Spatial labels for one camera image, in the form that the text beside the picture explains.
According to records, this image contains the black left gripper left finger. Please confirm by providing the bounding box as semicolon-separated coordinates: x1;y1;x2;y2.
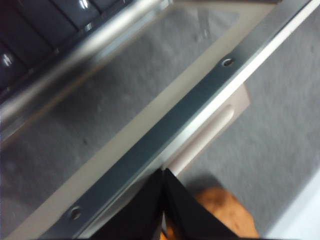
96;169;165;240

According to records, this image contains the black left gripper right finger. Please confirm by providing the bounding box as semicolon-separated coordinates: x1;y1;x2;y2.
163;168;238;240

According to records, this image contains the glass oven door with handle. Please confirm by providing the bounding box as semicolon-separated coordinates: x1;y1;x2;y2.
0;0;320;240

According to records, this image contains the white toaster oven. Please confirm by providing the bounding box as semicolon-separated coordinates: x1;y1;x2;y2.
0;0;176;126

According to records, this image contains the brown potato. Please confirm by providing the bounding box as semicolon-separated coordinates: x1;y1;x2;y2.
161;187;260;240

